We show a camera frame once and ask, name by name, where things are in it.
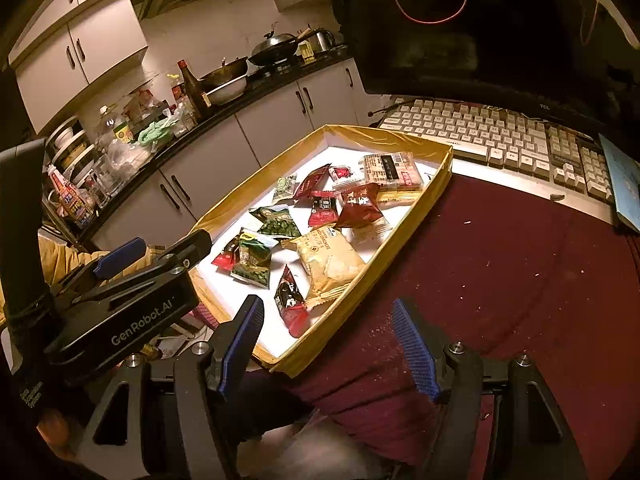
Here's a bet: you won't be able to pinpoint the red black snack packet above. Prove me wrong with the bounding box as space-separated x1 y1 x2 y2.
308 191 338 229

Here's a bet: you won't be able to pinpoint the dark red snack bag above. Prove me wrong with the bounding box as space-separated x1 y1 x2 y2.
334 183 383 229

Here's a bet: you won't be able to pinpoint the clear cracker pack yellow edge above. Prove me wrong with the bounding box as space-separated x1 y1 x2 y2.
361 152 424 207

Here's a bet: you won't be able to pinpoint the green white snack packet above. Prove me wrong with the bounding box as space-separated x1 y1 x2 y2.
271 174 298 205

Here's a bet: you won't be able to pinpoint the red wrapper snack packet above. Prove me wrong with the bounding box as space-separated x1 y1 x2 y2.
293 164 331 202

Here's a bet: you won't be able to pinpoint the white red snack packet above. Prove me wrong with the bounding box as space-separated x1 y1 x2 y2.
328 166 352 183

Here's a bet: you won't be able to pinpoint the yellow sleeved forearm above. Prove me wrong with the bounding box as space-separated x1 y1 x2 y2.
38 236 160 285

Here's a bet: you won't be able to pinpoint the person's hand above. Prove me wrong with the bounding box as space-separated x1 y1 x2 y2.
37 410 85 462

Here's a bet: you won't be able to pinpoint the white lower cabinets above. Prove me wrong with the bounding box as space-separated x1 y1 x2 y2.
88 58 390 249

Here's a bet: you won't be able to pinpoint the stack of plates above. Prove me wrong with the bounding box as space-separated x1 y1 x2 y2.
46 116 99 185

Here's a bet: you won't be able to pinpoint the green cloth on counter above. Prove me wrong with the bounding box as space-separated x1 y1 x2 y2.
138 117 176 148

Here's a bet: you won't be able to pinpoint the dark red table mat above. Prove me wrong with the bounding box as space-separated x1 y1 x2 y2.
291 176 639 479

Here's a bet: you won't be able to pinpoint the green pea snack bag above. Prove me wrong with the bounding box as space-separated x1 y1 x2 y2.
250 206 300 240

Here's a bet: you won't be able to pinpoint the red black packet front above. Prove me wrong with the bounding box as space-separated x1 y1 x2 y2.
274 264 309 338

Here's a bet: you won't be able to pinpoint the dark glass bottle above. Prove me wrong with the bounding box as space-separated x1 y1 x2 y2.
178 60 212 120

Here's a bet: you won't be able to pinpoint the yellow cardboard tray box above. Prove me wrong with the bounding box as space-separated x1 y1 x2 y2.
191 125 454 377

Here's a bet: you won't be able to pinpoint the white upper cabinet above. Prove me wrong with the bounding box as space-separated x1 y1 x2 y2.
9 0 148 131

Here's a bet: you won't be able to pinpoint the metal bowl on counter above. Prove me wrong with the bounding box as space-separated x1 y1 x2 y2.
200 56 248 106

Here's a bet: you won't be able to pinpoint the tan chips bag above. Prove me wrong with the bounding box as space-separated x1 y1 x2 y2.
281 224 366 310

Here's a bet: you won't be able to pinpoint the black wok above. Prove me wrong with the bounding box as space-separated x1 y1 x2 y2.
248 27 312 67

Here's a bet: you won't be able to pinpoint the beige mechanical keyboard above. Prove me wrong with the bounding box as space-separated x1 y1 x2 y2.
378 98 614 205

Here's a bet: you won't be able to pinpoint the blue book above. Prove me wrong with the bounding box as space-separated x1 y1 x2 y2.
599 133 640 233

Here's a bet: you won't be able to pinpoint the metal kettle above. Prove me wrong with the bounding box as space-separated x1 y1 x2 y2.
308 28 336 55

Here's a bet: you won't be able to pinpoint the black computer monitor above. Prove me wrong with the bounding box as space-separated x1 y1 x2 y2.
331 0 639 126

